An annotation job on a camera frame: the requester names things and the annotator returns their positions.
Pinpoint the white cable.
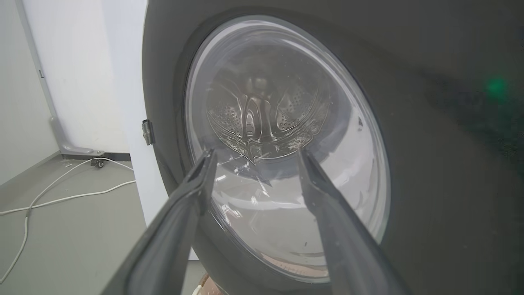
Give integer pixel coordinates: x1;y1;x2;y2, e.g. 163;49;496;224
0;157;136;284

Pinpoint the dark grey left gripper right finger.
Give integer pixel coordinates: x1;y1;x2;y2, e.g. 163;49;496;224
298;148;411;295

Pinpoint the round grey washing machine door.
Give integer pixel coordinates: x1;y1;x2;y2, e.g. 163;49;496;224
142;0;410;295

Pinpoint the white partition panel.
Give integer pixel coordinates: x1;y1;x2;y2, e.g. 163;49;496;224
21;0;148;154

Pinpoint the dark grey washing machine door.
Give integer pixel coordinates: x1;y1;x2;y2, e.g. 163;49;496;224
229;0;524;295

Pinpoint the grey partition stand with caster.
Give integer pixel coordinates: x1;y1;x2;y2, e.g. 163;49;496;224
15;0;105;168

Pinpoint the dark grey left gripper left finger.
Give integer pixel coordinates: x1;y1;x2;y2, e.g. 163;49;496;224
101;148;217;295

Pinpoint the pink cloth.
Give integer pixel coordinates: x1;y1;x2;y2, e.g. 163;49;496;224
198;274;228;295

